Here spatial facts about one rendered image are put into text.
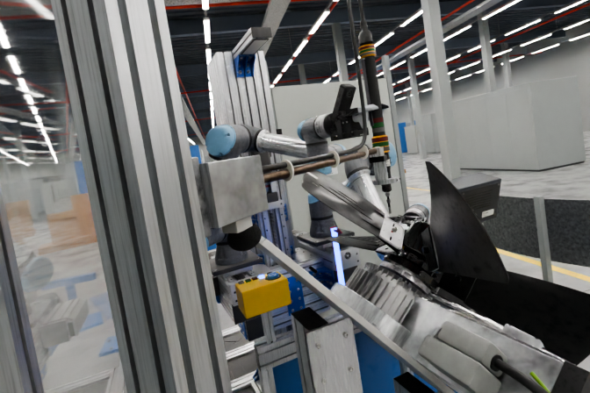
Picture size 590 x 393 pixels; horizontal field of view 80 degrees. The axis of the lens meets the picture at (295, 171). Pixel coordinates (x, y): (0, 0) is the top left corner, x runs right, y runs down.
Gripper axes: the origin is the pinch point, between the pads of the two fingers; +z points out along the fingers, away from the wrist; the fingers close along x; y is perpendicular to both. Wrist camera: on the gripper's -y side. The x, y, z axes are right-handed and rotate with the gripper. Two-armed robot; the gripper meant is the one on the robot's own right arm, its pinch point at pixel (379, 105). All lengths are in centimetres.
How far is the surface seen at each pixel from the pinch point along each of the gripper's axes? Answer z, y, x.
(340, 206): 0.4, 23.0, 18.6
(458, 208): 29.8, 22.2, 17.2
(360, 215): 1.6, 26.2, 13.8
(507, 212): -60, 74, -177
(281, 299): -37, 56, 19
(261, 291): -38, 51, 25
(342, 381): 11, 54, 33
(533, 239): -45, 90, -174
